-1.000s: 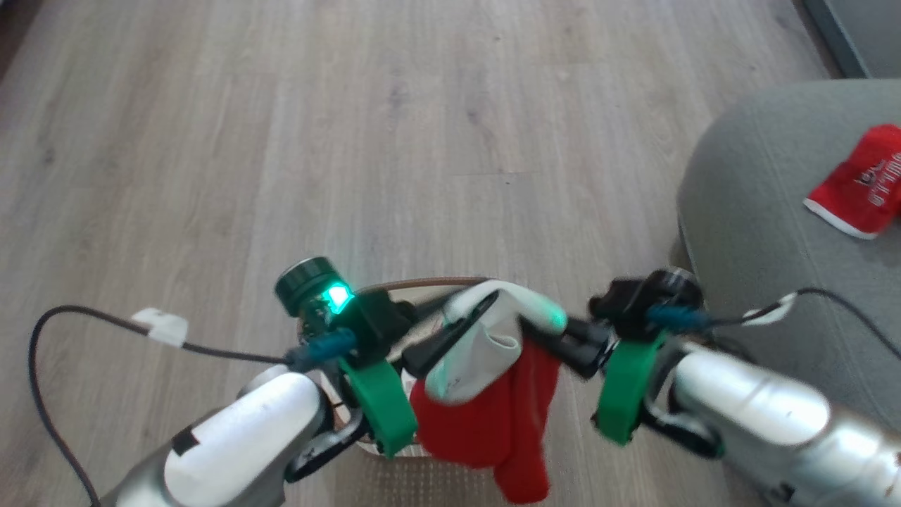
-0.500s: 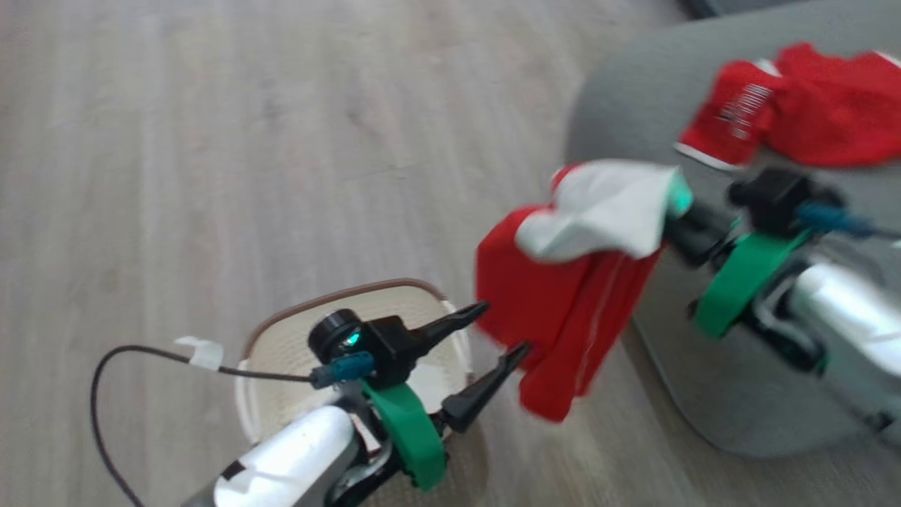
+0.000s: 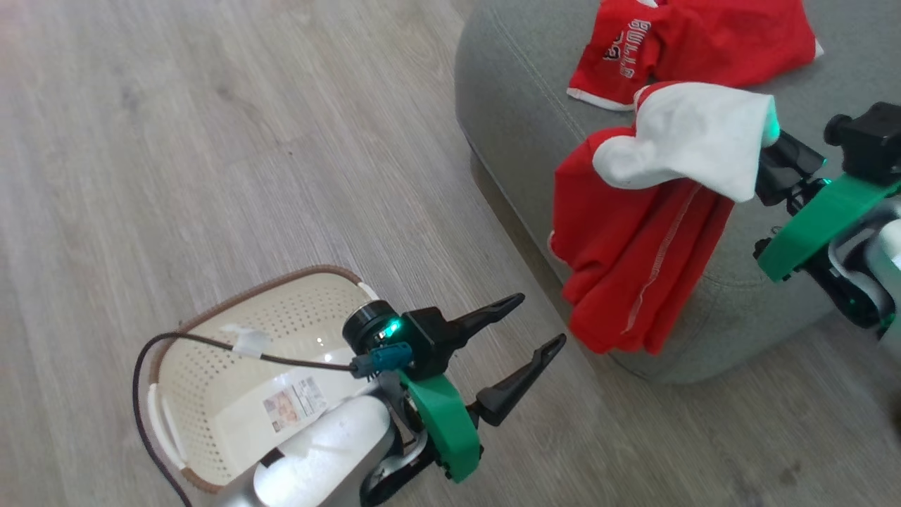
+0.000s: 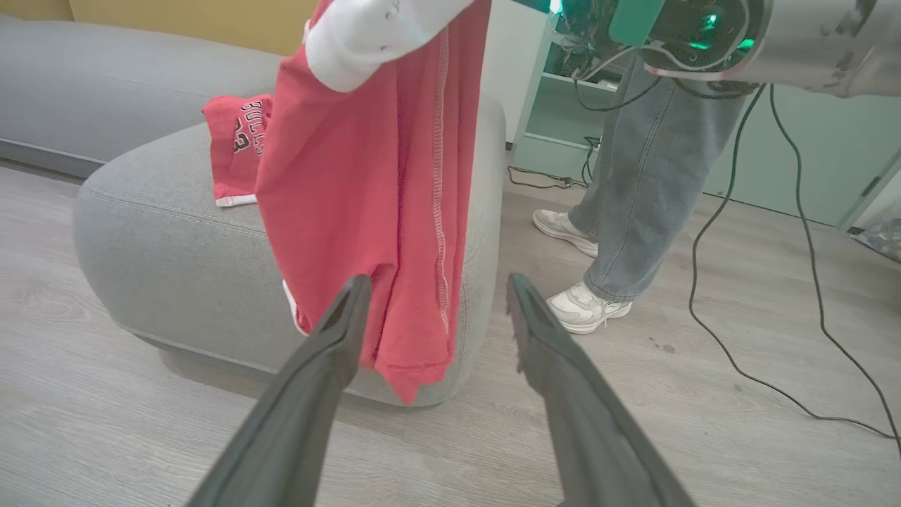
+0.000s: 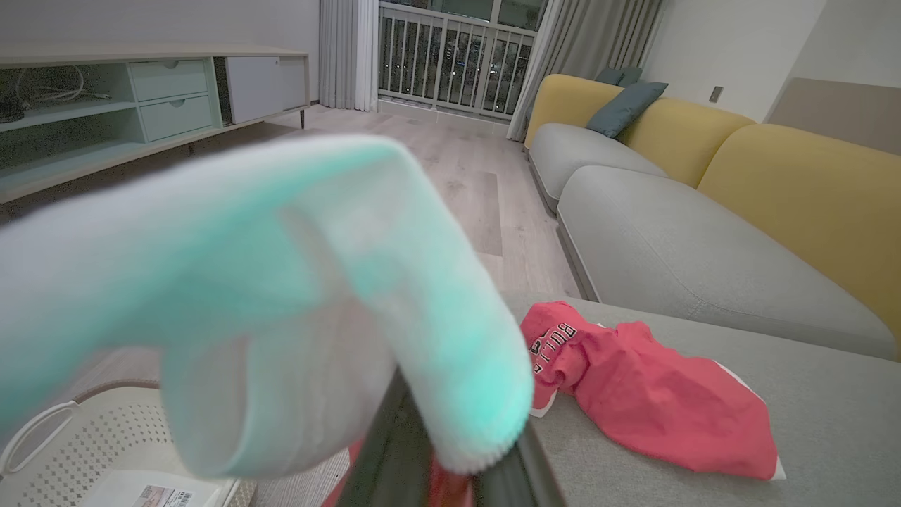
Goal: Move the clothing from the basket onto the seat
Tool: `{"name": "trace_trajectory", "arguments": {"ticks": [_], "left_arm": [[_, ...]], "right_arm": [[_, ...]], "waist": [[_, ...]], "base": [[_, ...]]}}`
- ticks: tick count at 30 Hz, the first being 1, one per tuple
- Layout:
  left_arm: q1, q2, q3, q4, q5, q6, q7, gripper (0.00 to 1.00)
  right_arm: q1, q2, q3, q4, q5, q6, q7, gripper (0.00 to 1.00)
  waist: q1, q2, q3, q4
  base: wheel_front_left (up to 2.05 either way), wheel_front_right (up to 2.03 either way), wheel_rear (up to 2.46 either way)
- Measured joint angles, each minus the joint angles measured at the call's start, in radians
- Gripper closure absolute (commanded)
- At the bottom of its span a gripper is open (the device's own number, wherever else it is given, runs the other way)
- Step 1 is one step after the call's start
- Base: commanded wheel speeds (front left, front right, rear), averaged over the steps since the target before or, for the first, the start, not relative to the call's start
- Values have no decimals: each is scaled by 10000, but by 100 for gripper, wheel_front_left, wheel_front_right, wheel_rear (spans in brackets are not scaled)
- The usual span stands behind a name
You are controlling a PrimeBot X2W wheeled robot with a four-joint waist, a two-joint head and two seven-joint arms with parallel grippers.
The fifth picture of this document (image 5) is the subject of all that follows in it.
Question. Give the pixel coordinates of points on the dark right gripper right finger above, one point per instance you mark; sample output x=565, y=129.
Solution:
x=521, y=482

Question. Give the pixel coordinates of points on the white balcony railing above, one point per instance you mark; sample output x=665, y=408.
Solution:
x=457, y=67

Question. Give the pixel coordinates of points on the pale green cabinet drawer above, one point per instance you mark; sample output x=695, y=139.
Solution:
x=176, y=117
x=169, y=79

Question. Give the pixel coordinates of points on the teal throw cushion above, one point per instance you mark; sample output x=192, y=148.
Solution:
x=619, y=75
x=623, y=109

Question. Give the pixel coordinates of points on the yellow sofa backrest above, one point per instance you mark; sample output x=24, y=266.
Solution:
x=823, y=197
x=683, y=137
x=563, y=102

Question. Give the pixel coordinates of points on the white lattice laundry basket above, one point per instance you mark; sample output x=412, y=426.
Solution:
x=105, y=436

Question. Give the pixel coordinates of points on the white cabinet door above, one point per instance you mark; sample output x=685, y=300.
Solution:
x=257, y=88

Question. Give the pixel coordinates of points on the white sheer curtain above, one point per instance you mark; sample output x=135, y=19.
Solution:
x=348, y=53

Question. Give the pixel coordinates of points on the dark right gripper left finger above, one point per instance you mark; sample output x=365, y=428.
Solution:
x=394, y=465

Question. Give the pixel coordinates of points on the beige panel board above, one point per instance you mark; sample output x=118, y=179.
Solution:
x=838, y=113

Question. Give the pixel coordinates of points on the grey wall switch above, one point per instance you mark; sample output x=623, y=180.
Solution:
x=716, y=94

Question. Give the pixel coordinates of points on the mint green towel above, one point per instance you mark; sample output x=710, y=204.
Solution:
x=281, y=246

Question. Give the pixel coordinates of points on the white barcode label sheet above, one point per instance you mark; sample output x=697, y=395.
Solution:
x=155, y=491

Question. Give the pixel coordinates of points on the red Bulls jersey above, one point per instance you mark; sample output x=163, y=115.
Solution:
x=654, y=401

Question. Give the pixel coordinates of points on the pale green TV cabinet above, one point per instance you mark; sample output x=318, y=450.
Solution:
x=84, y=141

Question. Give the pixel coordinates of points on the grey drape curtain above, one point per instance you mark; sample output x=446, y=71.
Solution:
x=584, y=49

